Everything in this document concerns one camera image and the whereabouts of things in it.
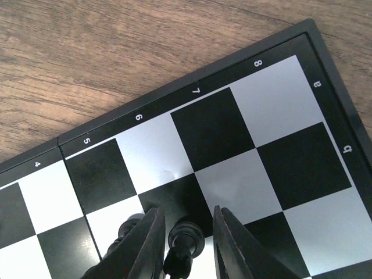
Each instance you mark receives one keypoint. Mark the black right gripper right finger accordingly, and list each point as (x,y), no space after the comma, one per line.
(238,254)

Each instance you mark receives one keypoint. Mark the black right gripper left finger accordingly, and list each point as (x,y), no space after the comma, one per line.
(139,255)

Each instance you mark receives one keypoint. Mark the black chess knight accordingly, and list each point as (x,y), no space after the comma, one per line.
(124,230)

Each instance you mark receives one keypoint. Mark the black chess pawn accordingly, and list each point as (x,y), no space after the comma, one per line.
(186,242)

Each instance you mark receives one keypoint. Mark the black white chess board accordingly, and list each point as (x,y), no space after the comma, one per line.
(269,132)

